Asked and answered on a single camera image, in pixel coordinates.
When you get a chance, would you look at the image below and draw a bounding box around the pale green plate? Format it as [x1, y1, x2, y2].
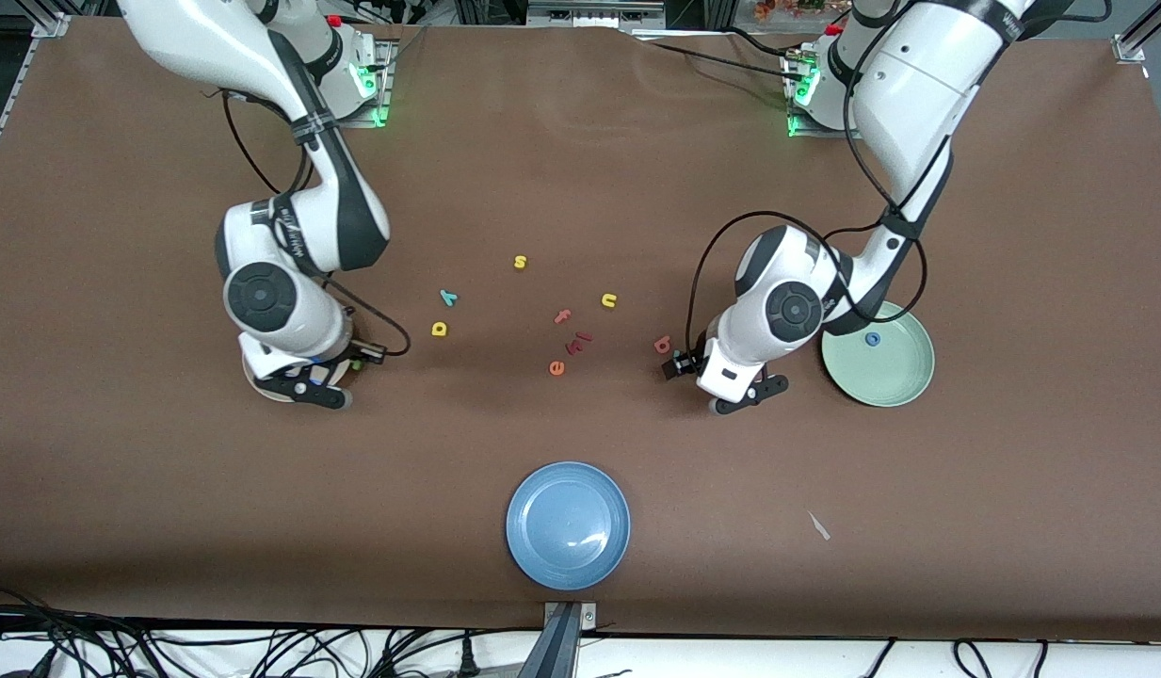
[820, 299, 936, 408]

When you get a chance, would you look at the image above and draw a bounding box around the long aluminium frame profile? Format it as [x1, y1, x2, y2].
[0, 11, 70, 185]

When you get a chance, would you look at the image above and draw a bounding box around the blue plate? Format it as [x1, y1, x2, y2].
[505, 460, 632, 592]

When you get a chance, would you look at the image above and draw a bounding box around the beige brown plate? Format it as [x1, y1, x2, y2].
[243, 363, 353, 404]

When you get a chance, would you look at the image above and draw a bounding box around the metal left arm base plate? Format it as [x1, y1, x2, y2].
[785, 47, 856, 140]

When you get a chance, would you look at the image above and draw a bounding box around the black looped cable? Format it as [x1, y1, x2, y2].
[952, 638, 997, 678]

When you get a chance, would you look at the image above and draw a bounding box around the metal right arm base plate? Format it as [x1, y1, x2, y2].
[340, 42, 395, 129]

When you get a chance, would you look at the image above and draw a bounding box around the black cable to arm base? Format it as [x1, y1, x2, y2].
[635, 28, 807, 86]

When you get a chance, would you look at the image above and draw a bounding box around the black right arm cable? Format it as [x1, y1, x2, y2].
[220, 89, 411, 361]

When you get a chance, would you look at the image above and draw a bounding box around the short aluminium frame profile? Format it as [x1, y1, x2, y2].
[1112, 0, 1161, 65]

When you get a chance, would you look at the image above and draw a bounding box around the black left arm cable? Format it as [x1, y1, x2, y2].
[685, 212, 929, 378]

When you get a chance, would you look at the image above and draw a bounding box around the grey metal box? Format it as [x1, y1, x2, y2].
[526, 0, 668, 29]

